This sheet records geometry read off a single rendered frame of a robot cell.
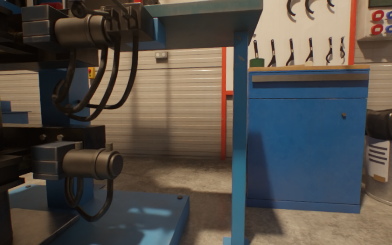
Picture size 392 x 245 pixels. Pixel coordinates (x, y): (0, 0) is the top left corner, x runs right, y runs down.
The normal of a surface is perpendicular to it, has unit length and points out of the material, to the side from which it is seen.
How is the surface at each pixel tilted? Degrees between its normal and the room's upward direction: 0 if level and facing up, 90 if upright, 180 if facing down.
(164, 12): 90
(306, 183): 90
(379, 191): 93
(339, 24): 90
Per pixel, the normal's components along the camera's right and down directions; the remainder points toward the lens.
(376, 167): -1.00, 0.06
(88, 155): -0.10, -0.70
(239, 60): -0.15, 0.08
